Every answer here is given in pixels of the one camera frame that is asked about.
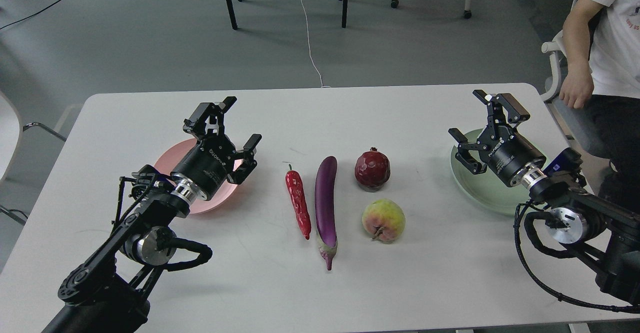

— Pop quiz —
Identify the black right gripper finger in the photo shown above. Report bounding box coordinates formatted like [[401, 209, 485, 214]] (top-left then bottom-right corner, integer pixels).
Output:
[[448, 127, 491, 175], [472, 89, 531, 144]]

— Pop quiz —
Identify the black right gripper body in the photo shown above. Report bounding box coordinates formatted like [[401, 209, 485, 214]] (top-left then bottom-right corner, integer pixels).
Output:
[[487, 134, 547, 187]]

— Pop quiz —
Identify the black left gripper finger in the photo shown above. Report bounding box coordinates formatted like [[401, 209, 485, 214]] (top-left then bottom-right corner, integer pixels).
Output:
[[226, 134, 262, 185], [183, 96, 237, 140]]

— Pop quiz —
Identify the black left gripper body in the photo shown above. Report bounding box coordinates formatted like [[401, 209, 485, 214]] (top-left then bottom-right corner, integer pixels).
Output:
[[170, 135, 235, 199]]

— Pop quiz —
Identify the red chili pepper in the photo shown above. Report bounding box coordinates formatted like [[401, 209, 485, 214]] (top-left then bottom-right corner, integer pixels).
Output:
[[285, 163, 312, 240]]

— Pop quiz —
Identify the purple eggplant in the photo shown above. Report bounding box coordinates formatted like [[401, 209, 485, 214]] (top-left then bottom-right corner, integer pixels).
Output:
[[314, 156, 338, 271]]

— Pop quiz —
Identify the red pomegranate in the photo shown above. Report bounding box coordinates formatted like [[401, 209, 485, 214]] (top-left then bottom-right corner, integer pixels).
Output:
[[354, 147, 391, 191]]

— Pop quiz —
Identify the yellow-pink peach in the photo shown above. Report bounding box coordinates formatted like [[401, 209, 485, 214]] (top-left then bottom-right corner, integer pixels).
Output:
[[361, 198, 406, 244]]

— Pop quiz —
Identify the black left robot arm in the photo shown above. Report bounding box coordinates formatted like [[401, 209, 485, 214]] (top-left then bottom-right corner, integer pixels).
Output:
[[43, 96, 262, 333]]

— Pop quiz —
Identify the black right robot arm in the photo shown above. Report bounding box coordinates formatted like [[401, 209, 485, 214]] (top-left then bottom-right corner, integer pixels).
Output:
[[448, 89, 640, 314]]

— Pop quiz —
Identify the person's hand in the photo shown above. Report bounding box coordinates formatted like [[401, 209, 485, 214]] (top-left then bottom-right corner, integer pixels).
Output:
[[558, 69, 594, 109]]

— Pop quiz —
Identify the green plate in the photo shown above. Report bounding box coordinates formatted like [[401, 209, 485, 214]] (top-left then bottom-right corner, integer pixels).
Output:
[[450, 143, 530, 217]]

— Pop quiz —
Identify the pink plate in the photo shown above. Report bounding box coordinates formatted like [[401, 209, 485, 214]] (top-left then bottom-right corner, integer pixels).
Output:
[[153, 138, 239, 215]]

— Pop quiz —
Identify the grey office chair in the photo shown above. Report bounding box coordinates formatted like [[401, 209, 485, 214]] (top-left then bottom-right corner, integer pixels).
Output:
[[538, 0, 613, 159]]

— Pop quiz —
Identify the person in white shirt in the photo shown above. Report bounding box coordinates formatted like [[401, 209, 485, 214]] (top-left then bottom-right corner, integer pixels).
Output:
[[562, 0, 640, 213]]

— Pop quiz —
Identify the white chair at left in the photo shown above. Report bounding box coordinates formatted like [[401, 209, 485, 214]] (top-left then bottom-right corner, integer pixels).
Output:
[[0, 91, 68, 226]]

